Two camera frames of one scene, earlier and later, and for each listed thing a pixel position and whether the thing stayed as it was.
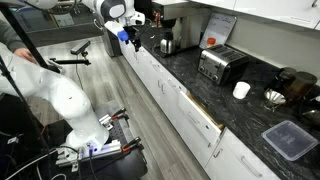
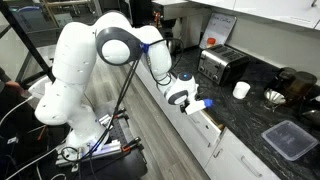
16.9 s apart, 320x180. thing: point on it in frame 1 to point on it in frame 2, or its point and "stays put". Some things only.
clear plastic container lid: [291, 140] stays put
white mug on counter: [241, 89] stays put
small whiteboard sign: [219, 27] stays put
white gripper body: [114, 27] to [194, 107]
